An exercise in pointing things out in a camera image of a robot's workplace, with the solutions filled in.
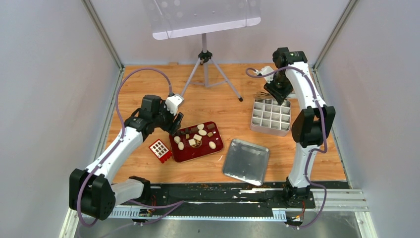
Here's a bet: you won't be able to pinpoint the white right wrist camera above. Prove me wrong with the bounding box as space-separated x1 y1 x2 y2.
258 66 275 83

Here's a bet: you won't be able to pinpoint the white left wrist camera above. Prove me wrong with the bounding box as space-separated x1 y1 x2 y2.
165 94 184 116

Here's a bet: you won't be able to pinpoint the red grid mould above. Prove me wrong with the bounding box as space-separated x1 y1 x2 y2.
149 139 172 164

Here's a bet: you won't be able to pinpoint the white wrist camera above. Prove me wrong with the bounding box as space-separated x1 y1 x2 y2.
165 94 184 116
258 66 275 83

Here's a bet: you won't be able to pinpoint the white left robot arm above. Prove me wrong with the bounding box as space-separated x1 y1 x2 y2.
69 94 184 220

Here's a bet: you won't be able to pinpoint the clear acrylic panel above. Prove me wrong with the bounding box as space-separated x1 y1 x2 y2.
142 0 262 40

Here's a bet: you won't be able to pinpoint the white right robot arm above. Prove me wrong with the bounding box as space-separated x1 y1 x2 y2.
262 47 336 203

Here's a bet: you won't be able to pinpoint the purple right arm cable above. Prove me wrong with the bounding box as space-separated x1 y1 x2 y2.
245 66 328 230

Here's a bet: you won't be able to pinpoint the silver tin lid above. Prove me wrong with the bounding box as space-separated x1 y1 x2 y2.
222 138 270 186

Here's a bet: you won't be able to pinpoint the divided silver tin box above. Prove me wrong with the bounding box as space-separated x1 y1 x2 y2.
250 98 291 137

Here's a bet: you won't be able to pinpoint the grey tripod stand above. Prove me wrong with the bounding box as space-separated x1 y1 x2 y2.
179 33 244 102

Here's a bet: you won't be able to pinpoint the steel tongs with white hinge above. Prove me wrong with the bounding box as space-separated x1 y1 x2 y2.
254 91 273 100

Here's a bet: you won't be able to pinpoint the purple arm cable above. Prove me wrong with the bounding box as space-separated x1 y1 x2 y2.
76 67 185 228
245 66 328 230

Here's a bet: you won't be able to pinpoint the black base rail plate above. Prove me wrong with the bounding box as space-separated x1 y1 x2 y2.
146 182 315 218

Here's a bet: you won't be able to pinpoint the white square chocolate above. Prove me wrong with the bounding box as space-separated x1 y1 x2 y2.
188 139 197 147
193 134 202 141

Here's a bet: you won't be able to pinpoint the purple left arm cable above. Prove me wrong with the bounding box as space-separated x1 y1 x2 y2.
76 67 185 228

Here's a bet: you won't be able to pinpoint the dark red chocolate tray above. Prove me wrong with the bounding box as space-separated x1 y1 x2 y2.
169 121 224 163

